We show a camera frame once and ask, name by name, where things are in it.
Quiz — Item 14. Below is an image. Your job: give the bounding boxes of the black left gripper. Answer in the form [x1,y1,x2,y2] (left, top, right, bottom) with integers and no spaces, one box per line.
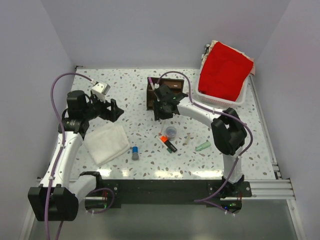
[82,93,124,123]

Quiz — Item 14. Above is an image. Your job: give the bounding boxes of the peach capped white marker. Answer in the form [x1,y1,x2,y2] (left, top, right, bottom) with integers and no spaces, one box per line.
[158,120,166,136]

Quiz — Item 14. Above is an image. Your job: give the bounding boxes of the brown wooden desk organizer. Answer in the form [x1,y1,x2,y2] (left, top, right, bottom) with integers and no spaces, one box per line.
[146,76,184,111]

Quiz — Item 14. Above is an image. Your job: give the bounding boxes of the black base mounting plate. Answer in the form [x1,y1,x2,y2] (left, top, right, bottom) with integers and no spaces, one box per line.
[83,179,253,213]

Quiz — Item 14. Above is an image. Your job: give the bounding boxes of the orange capped black highlighter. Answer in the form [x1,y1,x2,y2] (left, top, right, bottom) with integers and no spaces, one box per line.
[160,136,177,153]

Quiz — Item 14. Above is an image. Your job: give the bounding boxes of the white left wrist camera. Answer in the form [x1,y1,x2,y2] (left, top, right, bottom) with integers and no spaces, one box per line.
[91,82,111,103]

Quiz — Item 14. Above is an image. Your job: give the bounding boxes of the green translucent cap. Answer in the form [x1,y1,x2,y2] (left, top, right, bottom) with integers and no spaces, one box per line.
[195,141,211,152]

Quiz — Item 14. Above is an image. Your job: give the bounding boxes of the clear jar of paperclips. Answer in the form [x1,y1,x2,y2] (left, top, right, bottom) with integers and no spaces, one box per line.
[165,126,177,141]

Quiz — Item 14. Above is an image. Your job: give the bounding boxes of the beige small tube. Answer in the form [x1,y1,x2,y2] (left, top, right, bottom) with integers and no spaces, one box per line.
[184,133,191,146]

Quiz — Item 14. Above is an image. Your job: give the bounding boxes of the blue grey stamp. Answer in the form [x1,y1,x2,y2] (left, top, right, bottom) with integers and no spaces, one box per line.
[132,146,139,161]

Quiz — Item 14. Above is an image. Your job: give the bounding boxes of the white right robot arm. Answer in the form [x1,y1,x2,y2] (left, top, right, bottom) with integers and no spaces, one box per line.
[153,84,253,202]

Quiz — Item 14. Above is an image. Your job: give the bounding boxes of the white plastic basket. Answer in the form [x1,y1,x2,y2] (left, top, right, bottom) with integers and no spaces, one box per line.
[195,75,250,108]

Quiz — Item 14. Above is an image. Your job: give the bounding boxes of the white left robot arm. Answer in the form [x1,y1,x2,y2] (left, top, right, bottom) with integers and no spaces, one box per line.
[27,90,124,222]

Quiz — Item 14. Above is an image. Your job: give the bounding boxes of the white folded towel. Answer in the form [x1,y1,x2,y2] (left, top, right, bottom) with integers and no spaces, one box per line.
[83,122,131,166]

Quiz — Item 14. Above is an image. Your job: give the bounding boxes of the pink capped white marker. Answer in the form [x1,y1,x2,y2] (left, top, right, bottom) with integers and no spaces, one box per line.
[148,77,155,90]

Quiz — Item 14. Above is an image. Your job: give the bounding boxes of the aluminium frame rail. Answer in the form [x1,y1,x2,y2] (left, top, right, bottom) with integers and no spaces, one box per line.
[249,74,296,201]

